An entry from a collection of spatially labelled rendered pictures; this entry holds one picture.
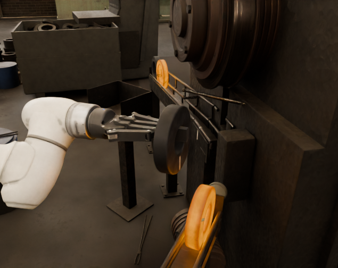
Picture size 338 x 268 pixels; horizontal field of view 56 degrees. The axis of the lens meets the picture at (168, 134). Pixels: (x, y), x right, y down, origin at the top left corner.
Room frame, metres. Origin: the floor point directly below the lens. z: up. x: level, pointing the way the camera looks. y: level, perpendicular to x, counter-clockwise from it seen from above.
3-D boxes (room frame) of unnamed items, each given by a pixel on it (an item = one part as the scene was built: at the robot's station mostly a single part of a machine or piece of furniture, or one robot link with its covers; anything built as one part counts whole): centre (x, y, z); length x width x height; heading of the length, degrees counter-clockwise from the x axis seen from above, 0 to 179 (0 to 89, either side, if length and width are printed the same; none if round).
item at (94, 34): (3.63, 1.12, 0.39); 1.03 x 0.83 x 0.79; 107
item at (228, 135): (0.87, -0.21, 0.68); 0.11 x 0.08 x 0.24; 103
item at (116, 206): (1.50, 0.25, 0.36); 0.26 x 0.20 x 0.72; 48
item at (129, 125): (0.65, 0.08, 0.92); 0.11 x 0.01 x 0.04; 67
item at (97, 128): (0.69, 0.14, 0.92); 0.09 x 0.08 x 0.07; 68
